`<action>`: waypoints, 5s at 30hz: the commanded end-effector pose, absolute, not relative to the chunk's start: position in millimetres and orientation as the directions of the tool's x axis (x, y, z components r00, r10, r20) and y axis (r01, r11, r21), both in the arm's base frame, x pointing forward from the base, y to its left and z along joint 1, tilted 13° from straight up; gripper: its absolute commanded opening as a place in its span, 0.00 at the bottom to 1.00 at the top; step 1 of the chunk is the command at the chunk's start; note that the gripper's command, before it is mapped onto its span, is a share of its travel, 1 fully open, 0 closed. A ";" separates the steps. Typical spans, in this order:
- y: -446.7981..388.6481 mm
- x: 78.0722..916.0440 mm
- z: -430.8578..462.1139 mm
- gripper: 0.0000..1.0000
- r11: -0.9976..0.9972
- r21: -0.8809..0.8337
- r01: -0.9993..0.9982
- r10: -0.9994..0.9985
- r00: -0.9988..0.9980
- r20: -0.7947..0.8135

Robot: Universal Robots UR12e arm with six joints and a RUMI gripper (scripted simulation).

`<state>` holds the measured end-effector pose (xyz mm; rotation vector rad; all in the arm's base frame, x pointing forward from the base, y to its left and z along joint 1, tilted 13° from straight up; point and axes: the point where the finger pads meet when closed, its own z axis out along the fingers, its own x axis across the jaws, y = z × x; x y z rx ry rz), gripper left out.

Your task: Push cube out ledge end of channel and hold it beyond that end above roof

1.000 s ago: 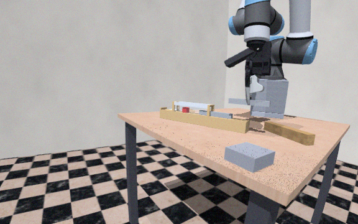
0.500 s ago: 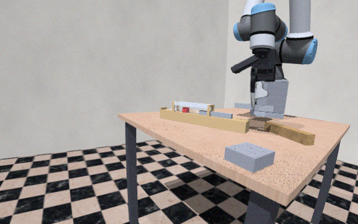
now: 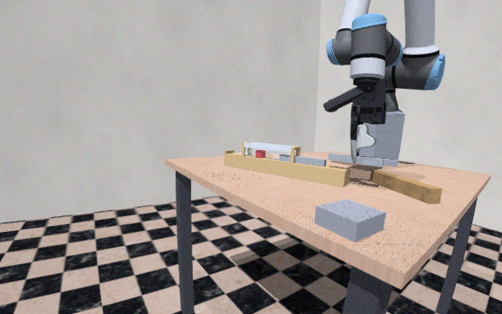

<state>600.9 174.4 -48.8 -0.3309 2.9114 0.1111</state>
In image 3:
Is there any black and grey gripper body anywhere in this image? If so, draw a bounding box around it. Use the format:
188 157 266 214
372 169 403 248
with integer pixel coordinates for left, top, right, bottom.
351 77 387 125

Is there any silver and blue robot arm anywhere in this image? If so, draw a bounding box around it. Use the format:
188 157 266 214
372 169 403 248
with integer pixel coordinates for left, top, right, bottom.
323 0 445 112

